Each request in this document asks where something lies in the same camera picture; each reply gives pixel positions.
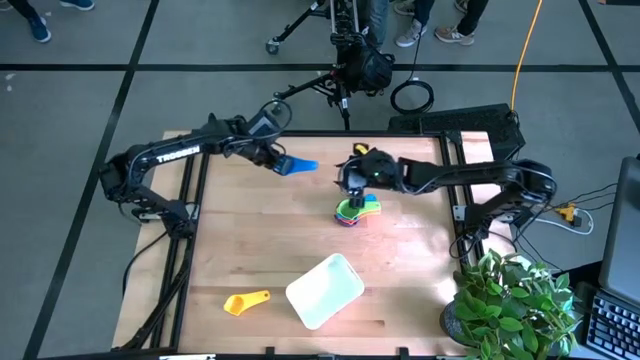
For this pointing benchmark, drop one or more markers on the white plastic basket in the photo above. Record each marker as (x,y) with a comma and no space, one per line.
(325,292)

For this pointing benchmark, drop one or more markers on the person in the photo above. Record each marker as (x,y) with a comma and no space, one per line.
(410,35)
(452,35)
(380,20)
(40,30)

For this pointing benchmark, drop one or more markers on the yellow power connector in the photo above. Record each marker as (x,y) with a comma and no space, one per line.
(567,212)

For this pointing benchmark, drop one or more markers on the orange plastic measuring cup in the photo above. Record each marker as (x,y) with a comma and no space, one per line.
(376,210)

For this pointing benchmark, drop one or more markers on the red plastic measuring cup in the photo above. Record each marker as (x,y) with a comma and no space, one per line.
(356,220)

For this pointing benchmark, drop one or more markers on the black keyboard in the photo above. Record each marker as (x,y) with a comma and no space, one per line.
(615,325)

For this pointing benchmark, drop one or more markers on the teal plastic measuring cup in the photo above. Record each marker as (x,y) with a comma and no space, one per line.
(372,200)

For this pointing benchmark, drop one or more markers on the blue plastic measuring cup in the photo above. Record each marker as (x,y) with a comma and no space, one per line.
(305,165)

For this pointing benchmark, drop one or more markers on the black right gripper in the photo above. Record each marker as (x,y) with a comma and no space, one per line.
(352,175)

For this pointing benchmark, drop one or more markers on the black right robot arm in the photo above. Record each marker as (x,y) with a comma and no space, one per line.
(460,175)

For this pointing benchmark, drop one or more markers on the yellow plastic measuring cup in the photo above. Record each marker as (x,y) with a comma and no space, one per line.
(235,304)

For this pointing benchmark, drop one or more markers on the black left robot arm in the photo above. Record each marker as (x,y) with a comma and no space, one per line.
(170,155)

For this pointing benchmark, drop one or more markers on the grey laptop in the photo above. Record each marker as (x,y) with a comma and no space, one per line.
(622,235)

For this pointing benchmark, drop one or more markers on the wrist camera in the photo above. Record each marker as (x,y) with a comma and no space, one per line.
(263,124)
(382,170)

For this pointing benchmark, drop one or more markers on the green leafy plant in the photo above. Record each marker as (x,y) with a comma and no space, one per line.
(515,305)

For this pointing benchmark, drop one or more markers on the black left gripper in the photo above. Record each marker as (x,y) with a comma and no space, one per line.
(262,154)

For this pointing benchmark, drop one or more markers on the purple plastic measuring cup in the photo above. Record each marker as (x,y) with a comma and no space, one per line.
(345,224)

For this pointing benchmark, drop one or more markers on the yellow and black clamp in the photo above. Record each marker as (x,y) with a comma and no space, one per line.
(360,148)

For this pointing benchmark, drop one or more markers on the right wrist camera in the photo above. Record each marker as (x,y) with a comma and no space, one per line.
(382,170)

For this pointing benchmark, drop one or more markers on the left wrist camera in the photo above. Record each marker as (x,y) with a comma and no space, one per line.
(263,124)

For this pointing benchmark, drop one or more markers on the dark plant pot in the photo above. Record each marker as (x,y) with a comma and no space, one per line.
(450,325)

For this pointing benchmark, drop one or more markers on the black aluminium table frame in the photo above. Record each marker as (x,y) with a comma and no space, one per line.
(400,134)

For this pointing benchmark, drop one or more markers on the black wheeled tripod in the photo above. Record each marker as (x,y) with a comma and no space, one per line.
(300,20)

